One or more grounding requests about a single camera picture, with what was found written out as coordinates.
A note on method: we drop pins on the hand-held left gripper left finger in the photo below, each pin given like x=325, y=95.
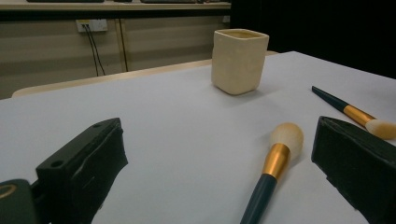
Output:
x=77, y=168

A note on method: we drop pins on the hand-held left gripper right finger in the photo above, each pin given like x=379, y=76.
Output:
x=358, y=161

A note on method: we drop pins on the large round-head makeup brush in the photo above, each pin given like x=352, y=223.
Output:
x=275, y=161

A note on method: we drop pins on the beige square cup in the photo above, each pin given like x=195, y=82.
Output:
x=238, y=62

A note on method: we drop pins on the small flat-head makeup brush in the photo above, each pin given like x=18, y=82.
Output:
x=358, y=114

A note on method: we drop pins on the white table sheet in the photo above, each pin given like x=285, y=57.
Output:
x=186, y=124

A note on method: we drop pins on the white wall socket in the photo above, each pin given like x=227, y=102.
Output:
x=96, y=25

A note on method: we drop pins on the black horizontal frame bar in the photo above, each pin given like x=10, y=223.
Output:
x=109, y=15

